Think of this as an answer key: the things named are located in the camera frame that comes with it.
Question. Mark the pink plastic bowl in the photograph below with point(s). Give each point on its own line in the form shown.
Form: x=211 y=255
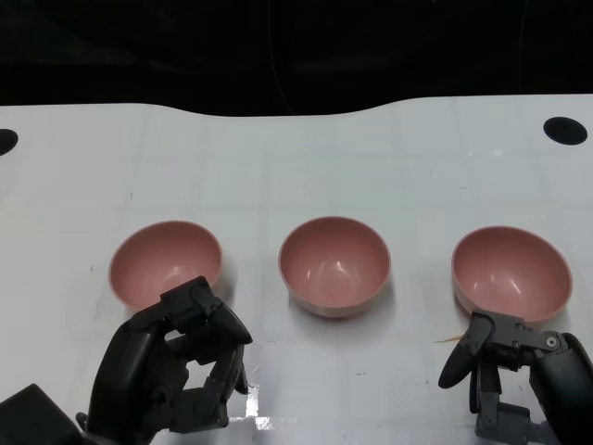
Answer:
x=333 y=269
x=509 y=269
x=162 y=259

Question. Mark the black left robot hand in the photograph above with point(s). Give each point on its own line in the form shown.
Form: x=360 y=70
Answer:
x=125 y=371

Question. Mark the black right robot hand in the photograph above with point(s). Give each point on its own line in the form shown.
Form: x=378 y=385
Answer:
x=560 y=375

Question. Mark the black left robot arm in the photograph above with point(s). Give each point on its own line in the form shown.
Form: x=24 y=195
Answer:
x=37 y=417

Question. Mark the black round table grommet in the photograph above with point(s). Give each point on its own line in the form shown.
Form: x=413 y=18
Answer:
x=565 y=131
x=7 y=141

